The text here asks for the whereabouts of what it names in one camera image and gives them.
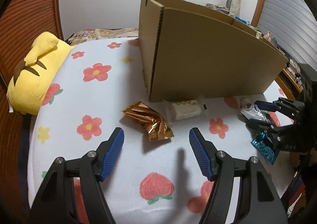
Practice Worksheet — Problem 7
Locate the blue foil candy packet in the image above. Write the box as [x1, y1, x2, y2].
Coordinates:
[251, 132, 279, 165]

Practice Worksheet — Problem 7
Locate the silver blue snack packet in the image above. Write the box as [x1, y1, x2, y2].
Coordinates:
[240, 97, 271, 123]

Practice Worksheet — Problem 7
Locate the white cake snack packet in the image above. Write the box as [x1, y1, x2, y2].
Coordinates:
[163, 95, 209, 124]

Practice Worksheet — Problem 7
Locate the copper foil snack packet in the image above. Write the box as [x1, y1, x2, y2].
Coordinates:
[122, 101, 174, 141]

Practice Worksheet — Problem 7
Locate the wooden side cabinet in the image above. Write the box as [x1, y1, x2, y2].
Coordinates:
[275, 65, 303, 100]

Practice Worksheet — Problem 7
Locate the grey window shutter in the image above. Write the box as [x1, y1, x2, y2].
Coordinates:
[251, 0, 316, 69]

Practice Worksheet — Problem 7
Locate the white floral strawberry blanket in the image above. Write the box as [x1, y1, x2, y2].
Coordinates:
[26, 37, 300, 224]

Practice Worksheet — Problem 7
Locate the yellow plush toy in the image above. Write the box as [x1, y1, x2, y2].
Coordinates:
[7, 31, 74, 115]

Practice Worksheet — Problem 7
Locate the brown cardboard box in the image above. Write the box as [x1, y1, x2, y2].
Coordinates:
[139, 0, 287, 102]

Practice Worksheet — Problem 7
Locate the floral patterned pillow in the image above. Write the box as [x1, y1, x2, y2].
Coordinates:
[65, 28, 139, 46]

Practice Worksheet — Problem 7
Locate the wooden louvered wardrobe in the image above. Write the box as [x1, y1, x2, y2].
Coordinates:
[1, 0, 63, 219]

